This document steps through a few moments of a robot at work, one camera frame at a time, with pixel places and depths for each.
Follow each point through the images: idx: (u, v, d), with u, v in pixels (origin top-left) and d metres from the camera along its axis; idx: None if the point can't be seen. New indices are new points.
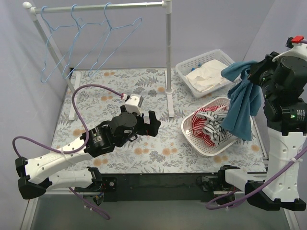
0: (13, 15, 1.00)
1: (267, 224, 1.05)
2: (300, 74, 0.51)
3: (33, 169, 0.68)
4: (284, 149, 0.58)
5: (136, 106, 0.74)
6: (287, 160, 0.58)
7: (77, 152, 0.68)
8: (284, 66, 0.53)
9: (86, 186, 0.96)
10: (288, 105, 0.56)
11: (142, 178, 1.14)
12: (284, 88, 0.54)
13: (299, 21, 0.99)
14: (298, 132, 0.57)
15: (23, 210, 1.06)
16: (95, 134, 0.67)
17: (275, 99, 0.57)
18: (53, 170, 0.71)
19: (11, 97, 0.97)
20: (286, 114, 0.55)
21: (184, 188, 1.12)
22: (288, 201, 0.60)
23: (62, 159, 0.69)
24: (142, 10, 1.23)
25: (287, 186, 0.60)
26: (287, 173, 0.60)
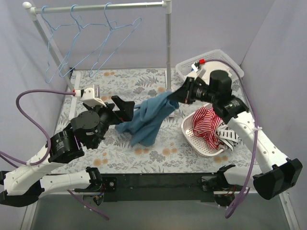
0: (14, 16, 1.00)
1: (267, 224, 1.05)
2: (227, 79, 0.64)
3: (9, 183, 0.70)
4: (244, 126, 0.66)
5: (92, 97, 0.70)
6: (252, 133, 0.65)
7: (42, 162, 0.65)
8: (215, 79, 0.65)
9: (87, 186, 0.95)
10: (227, 102, 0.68)
11: (141, 178, 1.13)
12: (220, 93, 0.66)
13: (299, 20, 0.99)
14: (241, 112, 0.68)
15: (23, 210, 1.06)
16: (57, 140, 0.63)
17: (217, 102, 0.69)
18: (29, 182, 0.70)
19: (11, 97, 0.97)
20: (228, 107, 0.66)
21: (184, 188, 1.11)
22: (281, 164, 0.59)
23: (29, 172, 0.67)
24: (142, 10, 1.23)
25: (271, 151, 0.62)
26: (263, 143, 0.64)
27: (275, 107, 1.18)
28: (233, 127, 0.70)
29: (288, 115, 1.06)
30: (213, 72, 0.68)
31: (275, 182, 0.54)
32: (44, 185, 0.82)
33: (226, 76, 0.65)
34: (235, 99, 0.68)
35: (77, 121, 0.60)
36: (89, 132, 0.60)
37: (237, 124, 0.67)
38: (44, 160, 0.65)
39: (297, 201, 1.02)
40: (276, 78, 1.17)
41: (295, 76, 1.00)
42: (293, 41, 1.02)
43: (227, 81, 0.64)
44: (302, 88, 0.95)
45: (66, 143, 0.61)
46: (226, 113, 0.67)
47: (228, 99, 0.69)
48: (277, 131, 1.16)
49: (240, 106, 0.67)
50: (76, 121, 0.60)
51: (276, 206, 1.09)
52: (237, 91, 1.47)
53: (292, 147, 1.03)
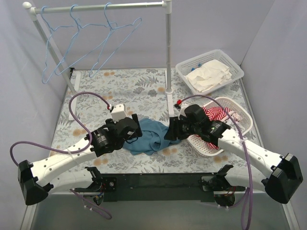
0: (14, 16, 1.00)
1: (267, 224, 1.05)
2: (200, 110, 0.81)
3: (40, 171, 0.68)
4: (232, 141, 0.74)
5: (123, 110, 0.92)
6: (240, 145, 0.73)
7: (83, 151, 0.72)
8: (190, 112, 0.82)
9: (87, 186, 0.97)
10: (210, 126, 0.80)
11: (142, 178, 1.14)
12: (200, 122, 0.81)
13: (299, 20, 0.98)
14: (225, 131, 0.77)
15: (23, 210, 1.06)
16: (99, 134, 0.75)
17: (201, 131, 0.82)
18: (57, 171, 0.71)
19: (11, 97, 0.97)
20: (212, 131, 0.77)
21: (184, 188, 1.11)
22: (277, 163, 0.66)
23: (69, 159, 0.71)
24: (142, 10, 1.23)
25: (265, 155, 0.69)
26: (253, 151, 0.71)
27: (275, 107, 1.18)
28: (224, 146, 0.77)
29: (288, 115, 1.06)
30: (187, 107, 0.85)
31: (282, 183, 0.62)
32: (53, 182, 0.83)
33: (198, 108, 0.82)
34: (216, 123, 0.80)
35: (121, 122, 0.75)
36: (129, 132, 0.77)
37: (225, 142, 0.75)
38: (85, 149, 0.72)
39: (297, 201, 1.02)
40: (276, 78, 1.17)
41: (295, 77, 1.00)
42: (293, 42, 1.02)
43: (199, 111, 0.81)
44: (302, 88, 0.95)
45: (107, 138, 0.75)
46: (213, 137, 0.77)
47: (209, 124, 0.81)
48: (277, 132, 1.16)
49: (222, 127, 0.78)
50: (119, 123, 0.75)
51: (276, 206, 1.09)
52: (237, 91, 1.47)
53: (292, 147, 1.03)
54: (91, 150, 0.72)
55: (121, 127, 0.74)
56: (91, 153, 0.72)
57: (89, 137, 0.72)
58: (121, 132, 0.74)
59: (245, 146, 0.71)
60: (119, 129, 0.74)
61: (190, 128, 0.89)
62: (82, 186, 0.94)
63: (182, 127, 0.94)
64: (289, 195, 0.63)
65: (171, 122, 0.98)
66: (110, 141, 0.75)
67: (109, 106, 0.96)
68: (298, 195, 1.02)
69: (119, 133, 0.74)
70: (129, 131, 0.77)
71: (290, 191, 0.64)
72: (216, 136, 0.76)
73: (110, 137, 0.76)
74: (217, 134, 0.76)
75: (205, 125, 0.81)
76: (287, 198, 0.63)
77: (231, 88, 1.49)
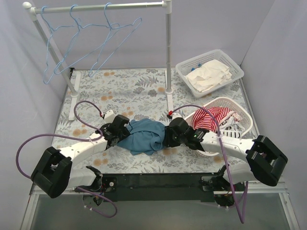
0: (14, 15, 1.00)
1: (267, 224, 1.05)
2: (182, 122, 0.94)
3: (70, 153, 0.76)
4: (213, 140, 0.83)
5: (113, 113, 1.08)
6: (218, 142, 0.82)
7: (100, 138, 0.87)
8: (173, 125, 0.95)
9: (91, 182, 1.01)
10: (194, 135, 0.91)
11: (142, 178, 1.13)
12: (184, 132, 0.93)
13: (299, 20, 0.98)
14: (205, 135, 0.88)
15: (22, 211, 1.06)
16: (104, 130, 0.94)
17: (187, 140, 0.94)
18: (81, 156, 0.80)
19: (11, 98, 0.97)
20: (196, 138, 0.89)
21: (184, 188, 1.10)
22: (250, 145, 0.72)
23: (91, 143, 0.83)
24: (142, 10, 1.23)
25: (239, 143, 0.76)
26: (230, 142, 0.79)
27: (274, 107, 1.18)
28: (210, 148, 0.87)
29: (288, 115, 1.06)
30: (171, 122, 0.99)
31: (258, 164, 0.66)
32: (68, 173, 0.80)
33: (180, 120, 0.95)
34: (198, 131, 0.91)
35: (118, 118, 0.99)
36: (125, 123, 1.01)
37: (206, 143, 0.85)
38: (101, 138, 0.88)
39: (297, 201, 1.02)
40: (276, 78, 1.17)
41: (295, 77, 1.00)
42: (293, 42, 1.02)
43: (182, 123, 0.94)
44: (301, 88, 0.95)
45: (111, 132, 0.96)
46: (198, 143, 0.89)
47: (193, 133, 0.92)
48: (277, 132, 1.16)
49: (203, 133, 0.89)
50: (117, 118, 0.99)
51: (276, 205, 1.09)
52: (237, 91, 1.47)
53: (292, 147, 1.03)
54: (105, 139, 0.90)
55: (119, 120, 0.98)
56: (105, 141, 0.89)
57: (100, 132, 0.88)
58: (121, 124, 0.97)
59: (221, 141, 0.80)
60: (118, 122, 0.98)
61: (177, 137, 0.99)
62: (87, 183, 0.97)
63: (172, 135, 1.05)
64: (275, 176, 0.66)
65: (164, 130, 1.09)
66: (113, 133, 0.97)
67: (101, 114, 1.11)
68: (298, 195, 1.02)
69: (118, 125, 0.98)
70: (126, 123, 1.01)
71: (274, 171, 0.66)
72: (198, 141, 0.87)
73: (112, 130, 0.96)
74: (198, 139, 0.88)
75: (189, 135, 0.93)
76: (274, 178, 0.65)
77: (231, 88, 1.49)
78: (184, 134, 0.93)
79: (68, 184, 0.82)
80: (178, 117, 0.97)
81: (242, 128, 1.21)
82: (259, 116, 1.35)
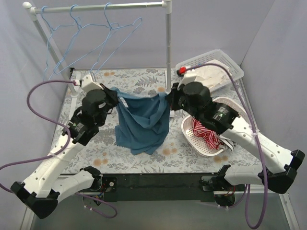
0: (14, 15, 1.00)
1: (267, 224, 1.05)
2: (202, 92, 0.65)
3: (33, 185, 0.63)
4: (244, 134, 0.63)
5: (93, 81, 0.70)
6: (253, 140, 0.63)
7: (67, 146, 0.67)
8: (191, 95, 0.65)
9: (90, 185, 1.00)
10: (214, 111, 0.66)
11: (141, 178, 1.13)
12: (204, 105, 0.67)
13: (299, 20, 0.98)
14: (234, 120, 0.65)
15: (22, 211, 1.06)
16: (74, 124, 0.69)
17: (204, 116, 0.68)
18: (53, 178, 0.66)
19: (11, 97, 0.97)
20: (218, 118, 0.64)
21: (184, 188, 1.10)
22: (288, 160, 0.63)
23: (57, 162, 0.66)
24: (142, 10, 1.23)
25: (277, 152, 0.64)
26: (265, 146, 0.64)
27: (274, 107, 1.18)
28: (228, 136, 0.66)
29: (288, 115, 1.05)
30: (186, 87, 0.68)
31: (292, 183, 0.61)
32: (57, 189, 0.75)
33: (203, 88, 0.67)
34: (223, 106, 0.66)
35: (86, 102, 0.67)
36: (101, 106, 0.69)
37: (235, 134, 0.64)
38: (68, 144, 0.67)
39: (297, 201, 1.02)
40: (276, 78, 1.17)
41: (295, 76, 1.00)
42: (293, 41, 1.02)
43: (206, 93, 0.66)
44: (301, 88, 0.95)
45: (85, 125, 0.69)
46: (219, 125, 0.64)
47: (213, 109, 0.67)
48: (277, 132, 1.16)
49: (230, 113, 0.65)
50: (85, 104, 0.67)
51: (276, 205, 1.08)
52: (237, 91, 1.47)
53: (292, 146, 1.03)
54: (74, 142, 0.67)
55: (91, 107, 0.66)
56: (75, 145, 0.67)
57: (68, 132, 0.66)
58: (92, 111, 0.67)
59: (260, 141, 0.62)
60: (90, 110, 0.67)
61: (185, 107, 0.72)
62: (85, 186, 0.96)
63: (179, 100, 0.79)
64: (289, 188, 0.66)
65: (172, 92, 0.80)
66: (89, 124, 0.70)
67: (75, 81, 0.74)
68: (298, 195, 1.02)
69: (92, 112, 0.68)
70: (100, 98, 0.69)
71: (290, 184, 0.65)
72: (223, 124, 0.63)
73: (87, 119, 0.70)
74: (226, 125, 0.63)
75: (208, 110, 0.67)
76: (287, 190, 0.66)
77: (231, 88, 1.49)
78: (203, 107, 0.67)
79: (62, 196, 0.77)
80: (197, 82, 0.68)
81: None
82: (259, 116, 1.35)
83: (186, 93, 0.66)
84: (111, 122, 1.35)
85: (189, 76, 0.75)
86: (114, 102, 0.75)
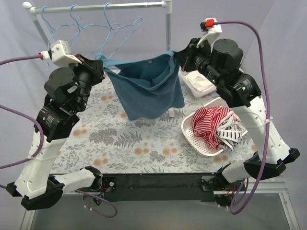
0: (14, 15, 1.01)
1: (266, 224, 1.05)
2: (236, 53, 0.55)
3: (23, 188, 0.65)
4: (256, 117, 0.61)
5: (65, 53, 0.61)
6: (263, 126, 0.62)
7: (42, 147, 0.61)
8: (220, 52, 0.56)
9: (90, 184, 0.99)
10: (237, 82, 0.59)
11: (141, 178, 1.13)
12: (229, 70, 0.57)
13: (299, 20, 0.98)
14: (254, 99, 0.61)
15: (22, 211, 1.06)
16: (44, 117, 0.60)
17: (224, 82, 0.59)
18: (41, 178, 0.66)
19: (11, 97, 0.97)
20: (240, 90, 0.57)
21: (184, 188, 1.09)
22: (284, 155, 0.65)
23: (37, 164, 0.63)
24: (142, 11, 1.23)
25: (277, 145, 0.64)
26: (272, 136, 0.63)
27: (275, 107, 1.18)
28: (238, 110, 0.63)
29: (289, 115, 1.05)
30: (217, 43, 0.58)
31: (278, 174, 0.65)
32: (62, 181, 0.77)
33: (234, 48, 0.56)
34: (246, 78, 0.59)
35: (51, 88, 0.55)
36: (71, 89, 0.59)
37: (249, 113, 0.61)
38: (43, 143, 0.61)
39: (298, 201, 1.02)
40: (276, 78, 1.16)
41: (295, 76, 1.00)
42: (293, 41, 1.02)
43: (238, 55, 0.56)
44: (301, 88, 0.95)
45: (57, 114, 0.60)
46: (237, 96, 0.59)
47: (236, 77, 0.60)
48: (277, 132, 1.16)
49: (251, 87, 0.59)
50: (52, 92, 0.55)
51: (276, 205, 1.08)
52: None
53: (292, 146, 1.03)
54: (48, 140, 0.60)
55: (58, 94, 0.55)
56: (51, 144, 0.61)
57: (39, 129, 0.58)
58: (61, 100, 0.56)
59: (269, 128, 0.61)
60: (59, 98, 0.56)
61: (206, 67, 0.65)
62: (86, 185, 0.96)
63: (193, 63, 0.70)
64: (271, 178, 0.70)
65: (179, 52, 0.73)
66: (64, 111, 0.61)
67: (42, 54, 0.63)
68: (298, 195, 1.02)
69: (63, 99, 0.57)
70: (83, 75, 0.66)
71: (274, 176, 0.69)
72: (245, 102, 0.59)
73: (61, 109, 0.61)
74: (243, 98, 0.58)
75: (231, 77, 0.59)
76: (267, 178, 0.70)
77: None
78: (226, 73, 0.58)
79: (65, 189, 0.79)
80: (231, 41, 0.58)
81: (241, 129, 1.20)
82: None
83: (215, 50, 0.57)
84: (111, 122, 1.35)
85: (219, 31, 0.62)
86: (97, 76, 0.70)
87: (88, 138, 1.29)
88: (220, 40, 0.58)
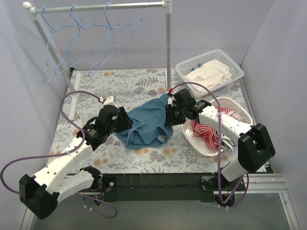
0: (14, 15, 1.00)
1: (266, 224, 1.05)
2: (183, 92, 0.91)
3: (45, 178, 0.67)
4: (211, 115, 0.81)
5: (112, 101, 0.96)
6: (217, 118, 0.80)
7: (80, 147, 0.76)
8: (176, 94, 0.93)
9: (90, 184, 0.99)
10: (193, 105, 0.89)
11: (142, 178, 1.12)
12: (184, 101, 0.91)
13: (299, 20, 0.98)
14: (207, 107, 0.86)
15: (23, 210, 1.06)
16: (88, 130, 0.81)
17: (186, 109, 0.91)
18: (62, 175, 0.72)
19: (11, 97, 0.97)
20: (194, 108, 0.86)
21: (184, 188, 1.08)
22: (245, 130, 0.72)
23: (70, 159, 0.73)
24: (143, 11, 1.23)
25: (236, 125, 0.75)
26: (227, 121, 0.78)
27: (275, 107, 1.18)
28: (204, 120, 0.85)
29: (289, 115, 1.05)
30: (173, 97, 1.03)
31: (247, 148, 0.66)
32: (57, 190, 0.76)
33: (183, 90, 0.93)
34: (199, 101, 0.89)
35: (103, 112, 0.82)
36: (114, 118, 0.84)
37: (204, 116, 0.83)
38: (82, 144, 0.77)
39: (297, 201, 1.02)
40: (276, 78, 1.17)
41: (295, 77, 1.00)
42: (293, 41, 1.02)
43: (185, 92, 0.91)
44: (301, 88, 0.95)
45: (97, 131, 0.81)
46: (195, 113, 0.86)
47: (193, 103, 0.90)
48: (277, 132, 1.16)
49: (204, 104, 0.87)
50: (102, 115, 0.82)
51: (276, 205, 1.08)
52: (237, 91, 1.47)
53: (291, 146, 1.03)
54: (87, 143, 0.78)
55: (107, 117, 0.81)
56: (88, 146, 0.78)
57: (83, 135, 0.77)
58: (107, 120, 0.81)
59: (220, 118, 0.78)
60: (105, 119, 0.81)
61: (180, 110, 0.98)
62: (86, 186, 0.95)
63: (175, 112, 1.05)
64: (258, 163, 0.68)
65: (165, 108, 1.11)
66: (101, 130, 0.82)
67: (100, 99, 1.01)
68: (298, 195, 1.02)
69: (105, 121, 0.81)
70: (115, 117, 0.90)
71: (259, 159, 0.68)
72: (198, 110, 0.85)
73: (100, 127, 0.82)
74: (198, 111, 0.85)
75: (190, 104, 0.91)
76: (255, 164, 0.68)
77: (231, 88, 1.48)
78: (185, 104, 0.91)
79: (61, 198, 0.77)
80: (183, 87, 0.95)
81: None
82: (259, 116, 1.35)
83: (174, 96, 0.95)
84: None
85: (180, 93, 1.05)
86: (124, 125, 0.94)
87: None
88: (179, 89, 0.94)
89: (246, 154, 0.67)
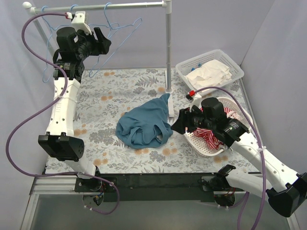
0: (14, 15, 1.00)
1: (267, 223, 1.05)
2: (216, 107, 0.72)
3: (58, 127, 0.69)
4: (249, 148, 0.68)
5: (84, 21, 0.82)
6: (258, 155, 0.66)
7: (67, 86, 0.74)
8: (206, 106, 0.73)
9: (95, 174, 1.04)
10: (225, 125, 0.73)
11: (142, 179, 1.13)
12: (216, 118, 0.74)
13: (299, 20, 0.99)
14: (243, 133, 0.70)
15: (23, 211, 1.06)
16: (61, 65, 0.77)
17: (216, 127, 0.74)
18: (70, 116, 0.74)
19: (11, 97, 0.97)
20: (229, 131, 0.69)
21: (184, 188, 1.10)
22: (293, 180, 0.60)
23: (66, 100, 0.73)
24: (143, 11, 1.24)
25: (281, 169, 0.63)
26: (270, 163, 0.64)
27: (275, 107, 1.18)
28: (236, 148, 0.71)
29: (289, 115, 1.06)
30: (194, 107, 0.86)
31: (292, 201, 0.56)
32: None
33: (217, 103, 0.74)
34: (234, 122, 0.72)
35: (61, 39, 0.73)
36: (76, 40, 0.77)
37: (241, 147, 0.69)
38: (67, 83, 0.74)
39: None
40: (276, 78, 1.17)
41: (295, 77, 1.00)
42: (293, 42, 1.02)
43: (218, 107, 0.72)
44: (302, 88, 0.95)
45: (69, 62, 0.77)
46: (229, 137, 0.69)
47: (225, 122, 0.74)
48: (276, 132, 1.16)
49: (240, 127, 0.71)
50: (63, 41, 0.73)
51: None
52: (237, 91, 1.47)
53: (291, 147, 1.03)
54: (71, 79, 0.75)
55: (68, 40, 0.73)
56: (74, 82, 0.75)
57: (63, 73, 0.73)
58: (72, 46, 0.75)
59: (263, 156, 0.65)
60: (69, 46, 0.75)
61: (203, 121, 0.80)
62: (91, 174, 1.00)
63: (193, 120, 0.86)
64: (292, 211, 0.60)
65: (180, 113, 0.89)
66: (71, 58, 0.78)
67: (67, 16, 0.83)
68: None
69: (72, 47, 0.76)
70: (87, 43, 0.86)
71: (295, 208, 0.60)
72: (234, 137, 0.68)
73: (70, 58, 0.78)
74: (234, 137, 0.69)
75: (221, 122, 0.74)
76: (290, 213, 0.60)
77: (231, 88, 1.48)
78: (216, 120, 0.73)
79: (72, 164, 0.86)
80: (213, 97, 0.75)
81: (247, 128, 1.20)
82: (259, 116, 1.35)
83: (202, 106, 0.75)
84: (111, 122, 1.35)
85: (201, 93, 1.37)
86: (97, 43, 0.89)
87: (88, 138, 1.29)
88: (207, 99, 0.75)
89: (288, 204, 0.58)
